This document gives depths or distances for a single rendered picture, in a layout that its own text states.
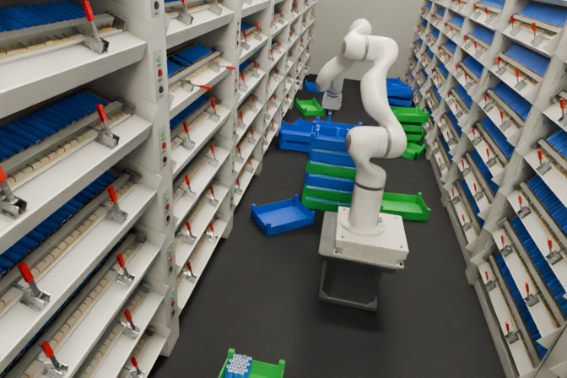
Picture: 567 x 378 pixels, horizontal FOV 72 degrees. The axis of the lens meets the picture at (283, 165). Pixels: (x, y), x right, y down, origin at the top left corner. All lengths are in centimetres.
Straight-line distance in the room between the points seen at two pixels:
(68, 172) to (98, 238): 21
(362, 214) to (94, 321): 101
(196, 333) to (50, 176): 102
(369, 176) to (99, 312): 100
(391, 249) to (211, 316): 77
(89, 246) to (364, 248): 100
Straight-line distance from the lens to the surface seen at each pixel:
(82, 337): 106
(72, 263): 93
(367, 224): 163
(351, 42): 162
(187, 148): 135
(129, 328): 128
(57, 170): 84
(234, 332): 167
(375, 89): 156
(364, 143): 147
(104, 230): 100
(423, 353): 177
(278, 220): 222
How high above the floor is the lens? 130
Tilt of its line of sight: 28 degrees down
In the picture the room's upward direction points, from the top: 6 degrees clockwise
